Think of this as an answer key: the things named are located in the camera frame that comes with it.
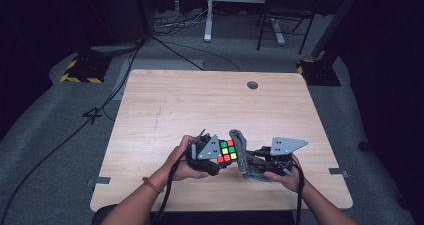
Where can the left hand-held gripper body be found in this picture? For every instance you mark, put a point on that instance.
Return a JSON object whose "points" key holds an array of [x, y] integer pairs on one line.
{"points": [[201, 151]]}

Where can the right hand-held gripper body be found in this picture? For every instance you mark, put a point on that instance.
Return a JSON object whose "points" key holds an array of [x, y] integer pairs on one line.
{"points": [[281, 163]]}

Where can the grey cloth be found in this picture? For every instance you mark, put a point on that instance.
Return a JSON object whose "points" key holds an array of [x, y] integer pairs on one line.
{"points": [[245, 158]]}

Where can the multicoloured puzzle cube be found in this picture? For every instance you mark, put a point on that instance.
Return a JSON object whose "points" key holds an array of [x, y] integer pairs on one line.
{"points": [[227, 151]]}

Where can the person's right hand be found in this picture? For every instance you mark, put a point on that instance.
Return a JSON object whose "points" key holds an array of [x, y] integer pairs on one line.
{"points": [[290, 183]]}

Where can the person's left hand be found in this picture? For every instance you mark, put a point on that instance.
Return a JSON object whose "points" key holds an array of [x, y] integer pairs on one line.
{"points": [[181, 170]]}

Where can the person's dark clothing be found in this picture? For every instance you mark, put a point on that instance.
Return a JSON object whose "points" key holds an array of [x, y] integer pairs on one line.
{"points": [[226, 218]]}

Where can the grey tape piece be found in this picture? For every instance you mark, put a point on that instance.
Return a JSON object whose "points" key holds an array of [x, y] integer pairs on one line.
{"points": [[337, 171], [100, 181]]}

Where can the black caster wheel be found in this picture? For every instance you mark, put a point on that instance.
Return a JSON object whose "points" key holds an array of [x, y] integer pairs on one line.
{"points": [[364, 145]]}

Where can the black yellow striped stand base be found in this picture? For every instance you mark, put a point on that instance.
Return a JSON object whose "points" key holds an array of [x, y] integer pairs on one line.
{"points": [[320, 73], [85, 70]]}

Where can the black chair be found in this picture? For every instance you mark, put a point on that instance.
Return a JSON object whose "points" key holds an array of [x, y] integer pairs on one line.
{"points": [[286, 11]]}

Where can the grey slanted stand pole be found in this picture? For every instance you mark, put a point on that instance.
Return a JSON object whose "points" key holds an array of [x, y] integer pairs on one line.
{"points": [[336, 18]]}

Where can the white desk frame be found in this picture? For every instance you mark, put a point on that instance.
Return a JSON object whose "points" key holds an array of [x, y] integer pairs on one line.
{"points": [[208, 18]]}

